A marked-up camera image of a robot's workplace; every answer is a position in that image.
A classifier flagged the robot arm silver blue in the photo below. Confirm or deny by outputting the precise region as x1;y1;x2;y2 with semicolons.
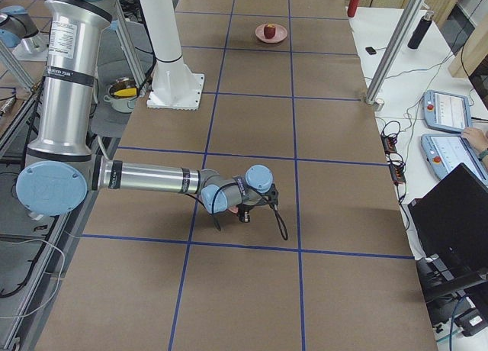
16;0;278;221
1;5;39;49

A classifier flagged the black laptop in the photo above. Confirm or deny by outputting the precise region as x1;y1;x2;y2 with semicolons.
408;163;487;271

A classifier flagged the red apple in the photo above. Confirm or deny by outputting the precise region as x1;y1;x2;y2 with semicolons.
263;24;276;40

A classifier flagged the orange black usb hub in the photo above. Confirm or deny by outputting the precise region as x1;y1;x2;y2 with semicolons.
381;136;397;154
389;163;406;186

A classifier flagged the blue teach pendant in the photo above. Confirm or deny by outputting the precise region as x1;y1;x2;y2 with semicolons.
420;134;487;185
422;90;472;133

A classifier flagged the far blue teach pendant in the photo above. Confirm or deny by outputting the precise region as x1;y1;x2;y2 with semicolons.
422;90;472;133

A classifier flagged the person in green shirt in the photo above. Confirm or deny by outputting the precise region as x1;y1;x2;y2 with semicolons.
461;127;488;166

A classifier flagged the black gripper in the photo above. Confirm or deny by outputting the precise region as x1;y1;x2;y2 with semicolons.
236;204;253;223

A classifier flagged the pink plate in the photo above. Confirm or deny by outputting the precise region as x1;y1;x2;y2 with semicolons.
255;23;288;43

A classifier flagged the aluminium frame post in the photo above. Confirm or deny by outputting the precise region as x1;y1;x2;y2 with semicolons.
364;0;425;111

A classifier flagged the black water bottle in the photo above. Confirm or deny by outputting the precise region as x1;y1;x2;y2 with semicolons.
407;11;435;50

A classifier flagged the white camera post with base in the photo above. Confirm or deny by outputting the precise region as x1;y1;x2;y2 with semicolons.
140;0;205;111

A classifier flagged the near blue teach pendant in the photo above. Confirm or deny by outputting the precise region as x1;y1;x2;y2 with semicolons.
420;134;487;185

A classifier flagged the white pot with food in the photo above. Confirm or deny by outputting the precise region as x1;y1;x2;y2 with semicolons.
103;77;138;114

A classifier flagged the red cylinder bottle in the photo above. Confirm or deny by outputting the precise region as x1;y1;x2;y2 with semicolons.
347;0;360;18

